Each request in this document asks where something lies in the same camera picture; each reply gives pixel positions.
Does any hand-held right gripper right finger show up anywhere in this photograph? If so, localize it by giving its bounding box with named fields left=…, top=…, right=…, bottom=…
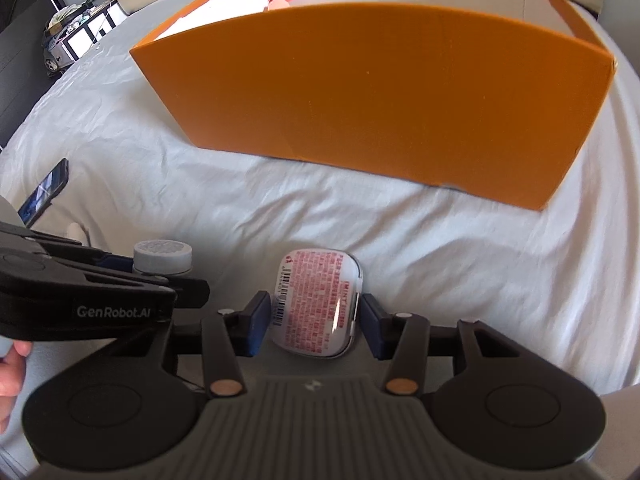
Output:
left=360, top=293, right=547, bottom=396

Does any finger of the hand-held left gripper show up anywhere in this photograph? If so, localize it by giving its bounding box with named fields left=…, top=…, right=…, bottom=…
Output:
left=34, top=240, right=135, bottom=274
left=134, top=273, right=211, bottom=310

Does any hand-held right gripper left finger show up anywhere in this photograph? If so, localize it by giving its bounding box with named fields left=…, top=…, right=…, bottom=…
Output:
left=125, top=290, right=272, bottom=398

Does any white tin with red label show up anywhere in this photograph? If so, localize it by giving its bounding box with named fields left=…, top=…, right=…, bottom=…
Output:
left=269, top=247, right=365, bottom=360

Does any orange cardboard box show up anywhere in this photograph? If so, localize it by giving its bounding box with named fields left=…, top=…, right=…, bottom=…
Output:
left=129, top=0, right=617, bottom=211

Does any person's left hand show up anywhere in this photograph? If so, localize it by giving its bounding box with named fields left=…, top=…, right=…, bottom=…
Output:
left=0, top=340, right=31, bottom=434

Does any black smartphone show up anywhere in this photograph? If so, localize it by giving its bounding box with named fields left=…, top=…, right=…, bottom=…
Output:
left=17, top=157, right=70, bottom=229

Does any white bed sheet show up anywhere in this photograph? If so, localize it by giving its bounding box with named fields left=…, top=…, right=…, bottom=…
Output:
left=0, top=0, right=640, bottom=480

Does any black white shelf unit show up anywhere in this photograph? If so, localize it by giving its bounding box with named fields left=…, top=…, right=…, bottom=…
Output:
left=42, top=2, right=129, bottom=77

